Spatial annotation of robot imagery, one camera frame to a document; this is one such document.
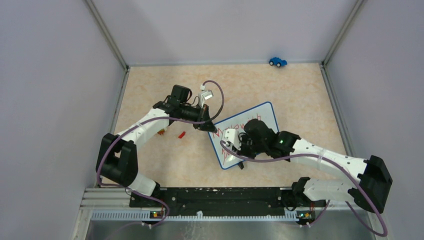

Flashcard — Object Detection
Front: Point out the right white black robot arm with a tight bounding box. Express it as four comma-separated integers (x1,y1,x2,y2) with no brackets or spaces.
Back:
231,119,393,214

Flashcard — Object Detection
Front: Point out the blue toy car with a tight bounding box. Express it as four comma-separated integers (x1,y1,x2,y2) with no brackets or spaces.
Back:
268,57,288,68

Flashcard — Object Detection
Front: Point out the blue framed whiteboard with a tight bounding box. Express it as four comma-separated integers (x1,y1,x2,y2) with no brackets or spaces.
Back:
207,101,280,171

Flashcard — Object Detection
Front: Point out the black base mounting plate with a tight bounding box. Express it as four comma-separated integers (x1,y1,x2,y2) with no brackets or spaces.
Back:
129,187,326,217

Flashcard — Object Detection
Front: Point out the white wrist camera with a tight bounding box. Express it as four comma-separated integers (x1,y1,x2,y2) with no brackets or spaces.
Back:
222,128,241,151
198,85,214,108

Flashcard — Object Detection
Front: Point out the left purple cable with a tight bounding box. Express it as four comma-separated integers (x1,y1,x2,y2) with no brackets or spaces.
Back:
96,80,225,229

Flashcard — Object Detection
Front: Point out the red marker cap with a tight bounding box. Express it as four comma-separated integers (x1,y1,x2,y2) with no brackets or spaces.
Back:
178,131,186,139

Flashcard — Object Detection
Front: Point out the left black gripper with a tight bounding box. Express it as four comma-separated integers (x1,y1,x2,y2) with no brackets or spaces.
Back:
179,102,217,132

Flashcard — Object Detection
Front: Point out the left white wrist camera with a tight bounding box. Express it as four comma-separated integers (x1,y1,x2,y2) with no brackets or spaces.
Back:
198,85,214,108

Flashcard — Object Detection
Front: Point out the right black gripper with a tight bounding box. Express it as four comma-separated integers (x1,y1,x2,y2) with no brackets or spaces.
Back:
232,133,267,160

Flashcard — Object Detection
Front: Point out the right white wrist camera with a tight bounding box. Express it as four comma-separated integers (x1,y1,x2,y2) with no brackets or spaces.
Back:
222,128,241,151

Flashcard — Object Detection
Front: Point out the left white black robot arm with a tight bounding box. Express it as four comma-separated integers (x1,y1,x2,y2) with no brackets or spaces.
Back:
95,84,218,207

